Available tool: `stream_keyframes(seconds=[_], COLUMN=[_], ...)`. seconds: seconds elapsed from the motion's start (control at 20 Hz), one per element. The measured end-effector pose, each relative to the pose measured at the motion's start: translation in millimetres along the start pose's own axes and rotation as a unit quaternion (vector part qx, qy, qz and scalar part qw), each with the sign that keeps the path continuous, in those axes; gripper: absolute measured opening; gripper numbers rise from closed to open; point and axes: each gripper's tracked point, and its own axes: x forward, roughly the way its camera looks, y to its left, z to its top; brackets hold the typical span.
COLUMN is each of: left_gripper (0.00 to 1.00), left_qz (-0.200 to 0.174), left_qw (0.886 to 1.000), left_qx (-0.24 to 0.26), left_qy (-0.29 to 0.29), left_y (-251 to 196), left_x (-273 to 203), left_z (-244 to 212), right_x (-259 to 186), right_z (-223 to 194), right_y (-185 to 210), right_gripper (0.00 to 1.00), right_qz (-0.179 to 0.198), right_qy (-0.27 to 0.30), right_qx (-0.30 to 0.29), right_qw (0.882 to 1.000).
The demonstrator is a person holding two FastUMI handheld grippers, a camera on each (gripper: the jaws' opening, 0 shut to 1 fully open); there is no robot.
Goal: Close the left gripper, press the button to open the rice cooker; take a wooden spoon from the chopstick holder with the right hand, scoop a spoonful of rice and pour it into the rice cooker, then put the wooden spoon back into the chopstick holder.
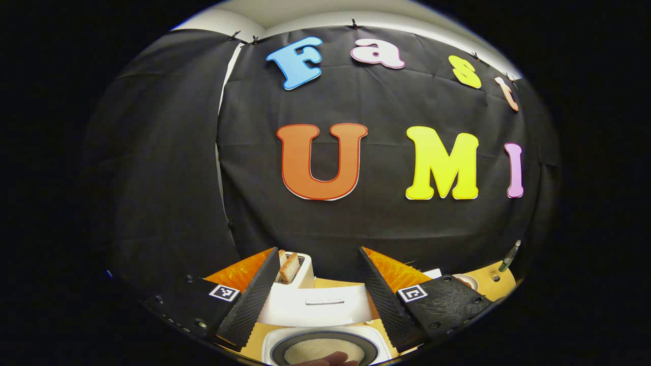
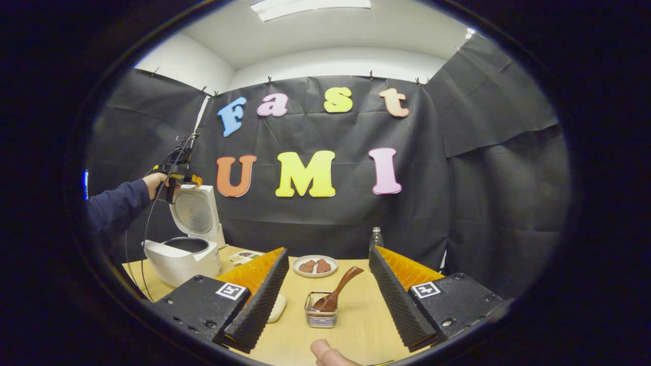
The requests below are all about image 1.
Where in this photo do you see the white toaster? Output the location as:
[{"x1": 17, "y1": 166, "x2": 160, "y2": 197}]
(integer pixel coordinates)
[{"x1": 274, "y1": 252, "x2": 315, "y2": 290}]

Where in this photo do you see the white round plate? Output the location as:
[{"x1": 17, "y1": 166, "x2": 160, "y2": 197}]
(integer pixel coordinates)
[{"x1": 452, "y1": 273, "x2": 480, "y2": 292}]

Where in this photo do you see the white rice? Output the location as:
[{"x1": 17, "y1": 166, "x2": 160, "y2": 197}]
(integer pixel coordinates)
[{"x1": 284, "y1": 339, "x2": 365, "y2": 365}]

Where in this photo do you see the black backdrop cloth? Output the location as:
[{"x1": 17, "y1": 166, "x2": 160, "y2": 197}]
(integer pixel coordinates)
[{"x1": 84, "y1": 24, "x2": 560, "y2": 300}]

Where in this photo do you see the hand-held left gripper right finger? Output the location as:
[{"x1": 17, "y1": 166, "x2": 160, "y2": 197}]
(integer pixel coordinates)
[{"x1": 358, "y1": 247, "x2": 494, "y2": 352}]

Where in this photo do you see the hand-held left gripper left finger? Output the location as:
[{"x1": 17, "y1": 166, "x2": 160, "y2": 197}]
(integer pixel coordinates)
[{"x1": 142, "y1": 248, "x2": 280, "y2": 352}]

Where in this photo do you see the white rice cooker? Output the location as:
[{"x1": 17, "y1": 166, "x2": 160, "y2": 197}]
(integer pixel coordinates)
[{"x1": 257, "y1": 282, "x2": 392, "y2": 366}]

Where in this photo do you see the clear plastic water bottle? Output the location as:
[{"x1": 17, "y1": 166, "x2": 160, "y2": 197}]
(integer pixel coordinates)
[{"x1": 498, "y1": 240, "x2": 522, "y2": 272}]

